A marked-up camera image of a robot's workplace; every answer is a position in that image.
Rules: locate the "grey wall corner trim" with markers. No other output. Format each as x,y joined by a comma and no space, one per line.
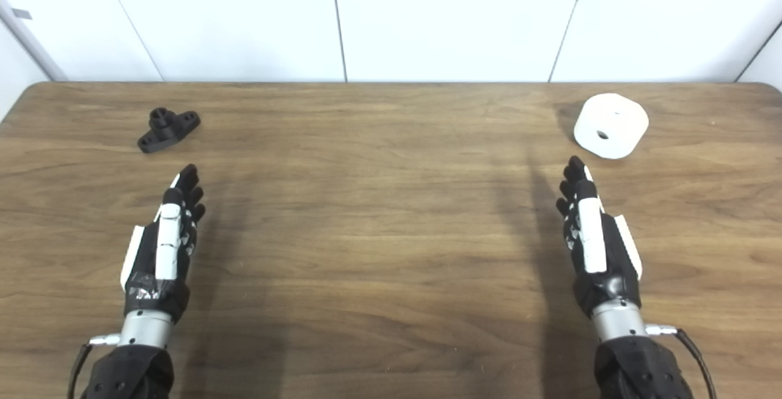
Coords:
33,44

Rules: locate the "round white piece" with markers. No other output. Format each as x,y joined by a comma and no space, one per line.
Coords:
618,117

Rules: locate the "black flanged holder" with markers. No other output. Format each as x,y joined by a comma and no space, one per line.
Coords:
165,134

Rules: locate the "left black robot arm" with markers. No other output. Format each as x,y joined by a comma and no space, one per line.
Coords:
131,368

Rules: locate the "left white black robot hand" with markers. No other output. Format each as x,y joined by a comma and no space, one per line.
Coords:
166,246

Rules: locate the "small grey wall tag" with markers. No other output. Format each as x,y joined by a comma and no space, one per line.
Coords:
22,13

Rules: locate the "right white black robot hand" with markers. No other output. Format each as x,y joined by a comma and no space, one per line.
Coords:
591,240

